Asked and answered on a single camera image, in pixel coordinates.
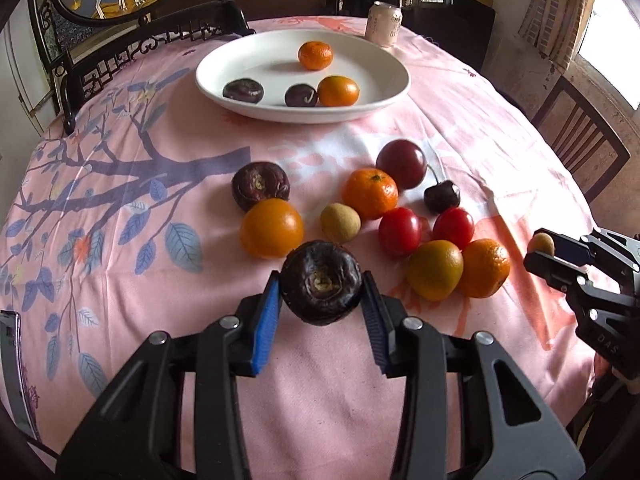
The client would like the white oval plate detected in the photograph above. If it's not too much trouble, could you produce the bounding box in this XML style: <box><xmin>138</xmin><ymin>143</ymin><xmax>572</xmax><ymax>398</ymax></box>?
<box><xmin>195</xmin><ymin>28</ymin><xmax>412</xmax><ymax>124</ymax></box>

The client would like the orange mandarin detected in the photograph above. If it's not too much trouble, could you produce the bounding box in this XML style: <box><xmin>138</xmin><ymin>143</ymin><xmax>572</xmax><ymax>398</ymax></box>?
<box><xmin>298</xmin><ymin>40</ymin><xmax>334</xmax><ymax>71</ymax></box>
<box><xmin>457</xmin><ymin>238</ymin><xmax>512</xmax><ymax>299</ymax></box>
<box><xmin>341</xmin><ymin>167</ymin><xmax>400</xmax><ymax>221</ymax></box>

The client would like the brown wooden chair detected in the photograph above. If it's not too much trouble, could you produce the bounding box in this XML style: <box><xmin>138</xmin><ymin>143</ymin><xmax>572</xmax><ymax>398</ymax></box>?
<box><xmin>531</xmin><ymin>76</ymin><xmax>632</xmax><ymax>204</ymax></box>

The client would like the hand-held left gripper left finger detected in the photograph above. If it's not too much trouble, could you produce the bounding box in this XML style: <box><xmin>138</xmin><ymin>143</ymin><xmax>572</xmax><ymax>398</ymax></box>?
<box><xmin>55</xmin><ymin>271</ymin><xmax>282</xmax><ymax>480</ymax></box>

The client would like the red cherry tomato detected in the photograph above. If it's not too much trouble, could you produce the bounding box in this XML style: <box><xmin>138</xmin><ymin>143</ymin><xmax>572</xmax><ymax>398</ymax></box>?
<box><xmin>432</xmin><ymin>207</ymin><xmax>475</xmax><ymax>251</ymax></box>
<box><xmin>378</xmin><ymin>207</ymin><xmax>423</xmax><ymax>258</ymax></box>

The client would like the pink floral tablecloth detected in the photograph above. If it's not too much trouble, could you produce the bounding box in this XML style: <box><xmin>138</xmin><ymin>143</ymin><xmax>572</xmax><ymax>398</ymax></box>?
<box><xmin>0</xmin><ymin>16</ymin><xmax>617</xmax><ymax>476</ymax></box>

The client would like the smartphone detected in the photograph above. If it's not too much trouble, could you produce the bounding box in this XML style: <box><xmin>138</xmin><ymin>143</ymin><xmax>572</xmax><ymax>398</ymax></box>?
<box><xmin>0</xmin><ymin>310</ymin><xmax>41</xmax><ymax>443</ymax></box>

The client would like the beige patterned curtain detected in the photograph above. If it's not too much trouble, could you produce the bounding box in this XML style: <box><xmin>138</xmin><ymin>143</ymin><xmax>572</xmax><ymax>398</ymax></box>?
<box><xmin>520</xmin><ymin>0</ymin><xmax>601</xmax><ymax>73</ymax></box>

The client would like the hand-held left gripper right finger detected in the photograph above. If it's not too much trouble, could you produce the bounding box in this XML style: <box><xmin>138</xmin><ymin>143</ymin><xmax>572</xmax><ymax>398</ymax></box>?
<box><xmin>361</xmin><ymin>273</ymin><xmax>587</xmax><ymax>480</ymax></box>

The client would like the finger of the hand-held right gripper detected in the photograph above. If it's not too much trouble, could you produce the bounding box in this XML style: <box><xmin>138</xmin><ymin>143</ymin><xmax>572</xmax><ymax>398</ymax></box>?
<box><xmin>534</xmin><ymin>227</ymin><xmax>640</xmax><ymax>283</ymax></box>
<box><xmin>523</xmin><ymin>251</ymin><xmax>640</xmax><ymax>318</ymax></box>

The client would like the black panel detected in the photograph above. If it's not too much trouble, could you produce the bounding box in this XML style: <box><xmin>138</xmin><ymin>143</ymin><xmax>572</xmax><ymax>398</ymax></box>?
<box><xmin>400</xmin><ymin>2</ymin><xmax>496</xmax><ymax>73</ymax></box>

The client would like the dark water chestnut white sprout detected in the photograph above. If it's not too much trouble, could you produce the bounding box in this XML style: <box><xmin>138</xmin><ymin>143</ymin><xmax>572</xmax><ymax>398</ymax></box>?
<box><xmin>284</xmin><ymin>83</ymin><xmax>319</xmax><ymax>108</ymax></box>

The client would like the dark red plum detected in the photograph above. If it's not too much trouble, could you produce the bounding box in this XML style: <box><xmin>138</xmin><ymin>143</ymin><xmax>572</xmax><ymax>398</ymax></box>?
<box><xmin>375</xmin><ymin>139</ymin><xmax>428</xmax><ymax>191</ymax></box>

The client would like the dark cherry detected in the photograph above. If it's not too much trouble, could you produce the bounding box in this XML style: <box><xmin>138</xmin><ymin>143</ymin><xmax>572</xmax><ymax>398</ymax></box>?
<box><xmin>423</xmin><ymin>162</ymin><xmax>461</xmax><ymax>213</ymax></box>

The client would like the smooth orange kumquat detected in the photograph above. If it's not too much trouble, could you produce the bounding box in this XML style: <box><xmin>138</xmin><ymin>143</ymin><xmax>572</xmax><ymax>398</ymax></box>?
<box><xmin>240</xmin><ymin>198</ymin><xmax>305</xmax><ymax>260</ymax></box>
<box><xmin>317</xmin><ymin>75</ymin><xmax>361</xmax><ymax>108</ymax></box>

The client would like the pale drink can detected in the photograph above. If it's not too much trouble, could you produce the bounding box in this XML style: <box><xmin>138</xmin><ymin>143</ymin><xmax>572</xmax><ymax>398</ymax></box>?
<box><xmin>365</xmin><ymin>2</ymin><xmax>403</xmax><ymax>47</ymax></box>

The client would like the yellowish orange kumquat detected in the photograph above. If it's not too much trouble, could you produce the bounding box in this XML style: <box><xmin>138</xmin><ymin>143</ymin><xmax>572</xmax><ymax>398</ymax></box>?
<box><xmin>405</xmin><ymin>239</ymin><xmax>465</xmax><ymax>302</ymax></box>

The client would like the small tan longan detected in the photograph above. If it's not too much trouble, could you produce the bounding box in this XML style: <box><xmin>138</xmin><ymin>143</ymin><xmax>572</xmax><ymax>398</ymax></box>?
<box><xmin>527</xmin><ymin>232</ymin><xmax>556</xmax><ymax>258</ymax></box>
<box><xmin>320</xmin><ymin>202</ymin><xmax>362</xmax><ymax>244</ymax></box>

